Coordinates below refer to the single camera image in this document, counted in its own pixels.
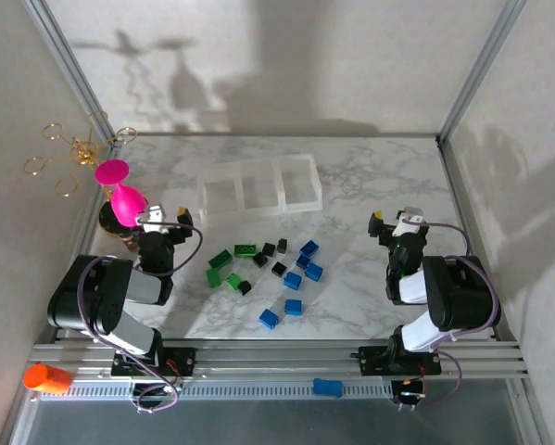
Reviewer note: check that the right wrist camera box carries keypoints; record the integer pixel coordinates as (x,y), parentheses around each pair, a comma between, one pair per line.
(411,222)

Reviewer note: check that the black controller board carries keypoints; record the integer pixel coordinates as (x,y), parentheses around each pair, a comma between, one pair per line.
(409,394)
(146,393)

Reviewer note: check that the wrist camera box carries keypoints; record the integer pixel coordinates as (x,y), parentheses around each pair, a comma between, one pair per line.
(152,218)
(411,222)

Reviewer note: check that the aluminium frame side bar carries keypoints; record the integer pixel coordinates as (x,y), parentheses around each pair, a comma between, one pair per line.
(89,232)
(457,190)

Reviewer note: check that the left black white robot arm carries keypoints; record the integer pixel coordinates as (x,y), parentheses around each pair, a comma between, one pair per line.
(96,296)

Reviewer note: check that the small brown bottle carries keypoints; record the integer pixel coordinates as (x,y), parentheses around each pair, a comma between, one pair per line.
(129,242)

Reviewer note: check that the aluminium frame post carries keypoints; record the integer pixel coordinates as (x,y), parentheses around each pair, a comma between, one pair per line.
(73,69)
(481,69)

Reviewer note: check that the pink plastic goblet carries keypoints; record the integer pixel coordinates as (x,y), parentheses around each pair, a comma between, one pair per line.
(126,204)

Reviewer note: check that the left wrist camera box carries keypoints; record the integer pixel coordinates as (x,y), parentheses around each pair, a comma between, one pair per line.
(152,218)

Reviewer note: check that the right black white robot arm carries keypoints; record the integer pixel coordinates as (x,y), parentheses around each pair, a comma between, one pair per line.
(457,296)

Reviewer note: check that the aluminium mounting rail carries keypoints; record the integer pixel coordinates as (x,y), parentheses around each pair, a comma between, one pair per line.
(281,359)

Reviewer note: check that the green long lego brick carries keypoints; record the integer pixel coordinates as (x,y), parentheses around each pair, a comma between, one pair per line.
(220,258)
(246,250)

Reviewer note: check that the blue lego brick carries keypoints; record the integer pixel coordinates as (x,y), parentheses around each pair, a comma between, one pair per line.
(309,248)
(302,261)
(269,318)
(314,271)
(293,306)
(293,279)

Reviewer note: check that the blue bone-shaped toy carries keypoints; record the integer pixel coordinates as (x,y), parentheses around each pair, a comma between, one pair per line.
(327,387)

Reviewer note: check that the orange plastic cylinder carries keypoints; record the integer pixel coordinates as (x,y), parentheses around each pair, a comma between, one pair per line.
(47,377)

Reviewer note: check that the clear three-compartment container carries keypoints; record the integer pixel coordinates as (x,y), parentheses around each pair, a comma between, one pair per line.
(261,190)

